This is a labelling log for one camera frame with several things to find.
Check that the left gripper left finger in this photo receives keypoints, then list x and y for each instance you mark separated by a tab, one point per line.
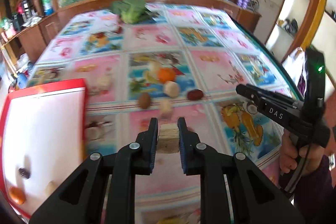
136	158

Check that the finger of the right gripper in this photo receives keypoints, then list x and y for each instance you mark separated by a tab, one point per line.
256	94

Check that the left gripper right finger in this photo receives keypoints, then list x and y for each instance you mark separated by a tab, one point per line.
200	159

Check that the dark red jujube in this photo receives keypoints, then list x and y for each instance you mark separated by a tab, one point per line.
195	95

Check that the brown round fruit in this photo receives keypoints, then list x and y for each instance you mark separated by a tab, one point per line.
144	101

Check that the orange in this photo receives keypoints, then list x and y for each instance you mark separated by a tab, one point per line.
166	74
17	195

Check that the pale cut fruit piece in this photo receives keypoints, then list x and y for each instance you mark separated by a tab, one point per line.
104	82

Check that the floral plastic tablecloth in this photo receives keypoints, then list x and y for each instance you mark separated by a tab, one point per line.
136	54

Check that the red box lid tray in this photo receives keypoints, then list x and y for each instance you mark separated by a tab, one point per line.
42	139

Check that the green leafy vegetable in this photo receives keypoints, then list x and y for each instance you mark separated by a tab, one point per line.
132	11

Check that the wooden sideboard counter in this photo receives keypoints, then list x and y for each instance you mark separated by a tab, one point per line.
33	40

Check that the green cap water bottle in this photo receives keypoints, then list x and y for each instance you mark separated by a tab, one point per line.
47	6

